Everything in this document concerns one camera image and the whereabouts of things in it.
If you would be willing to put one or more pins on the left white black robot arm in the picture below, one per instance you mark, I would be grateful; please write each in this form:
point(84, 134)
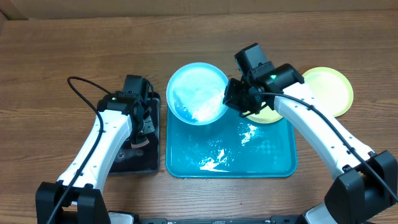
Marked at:
point(124, 140)

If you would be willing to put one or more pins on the pink sponge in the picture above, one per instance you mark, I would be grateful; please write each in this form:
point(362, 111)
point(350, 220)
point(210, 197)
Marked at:
point(138, 145)

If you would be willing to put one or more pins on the light blue plate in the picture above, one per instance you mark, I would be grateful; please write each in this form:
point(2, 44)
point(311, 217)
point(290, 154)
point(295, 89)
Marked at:
point(195, 93)

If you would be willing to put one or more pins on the yellow plate with blue stain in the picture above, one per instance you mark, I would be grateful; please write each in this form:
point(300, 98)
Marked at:
point(331, 88)

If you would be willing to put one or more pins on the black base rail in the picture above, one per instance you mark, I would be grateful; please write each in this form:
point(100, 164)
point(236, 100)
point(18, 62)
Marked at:
point(202, 220)

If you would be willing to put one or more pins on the teal plastic tray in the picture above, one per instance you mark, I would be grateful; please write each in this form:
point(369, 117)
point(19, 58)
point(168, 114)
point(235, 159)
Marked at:
point(231, 147)

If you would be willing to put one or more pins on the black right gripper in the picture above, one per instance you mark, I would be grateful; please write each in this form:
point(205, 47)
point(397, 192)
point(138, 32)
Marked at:
point(234, 97)

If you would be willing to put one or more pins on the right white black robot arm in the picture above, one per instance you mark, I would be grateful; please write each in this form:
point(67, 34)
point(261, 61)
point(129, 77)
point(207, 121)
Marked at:
point(364, 182)

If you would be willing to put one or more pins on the black water tray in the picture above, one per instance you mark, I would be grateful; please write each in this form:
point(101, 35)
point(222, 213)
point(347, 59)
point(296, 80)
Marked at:
point(144, 159)

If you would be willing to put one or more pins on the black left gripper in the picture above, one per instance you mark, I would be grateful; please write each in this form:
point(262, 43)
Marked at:
point(134, 138)

